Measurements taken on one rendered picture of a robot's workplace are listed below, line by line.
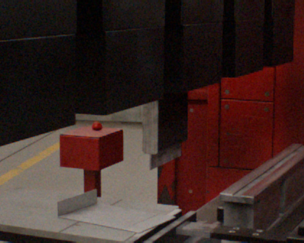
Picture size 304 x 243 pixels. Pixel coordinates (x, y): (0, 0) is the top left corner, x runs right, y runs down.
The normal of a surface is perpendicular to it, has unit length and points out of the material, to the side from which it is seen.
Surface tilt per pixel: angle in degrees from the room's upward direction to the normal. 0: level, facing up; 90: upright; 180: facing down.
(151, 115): 90
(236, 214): 90
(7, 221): 0
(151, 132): 90
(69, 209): 90
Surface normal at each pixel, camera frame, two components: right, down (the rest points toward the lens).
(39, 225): 0.01, -0.99
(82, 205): 0.86, 0.09
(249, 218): -0.36, 0.14
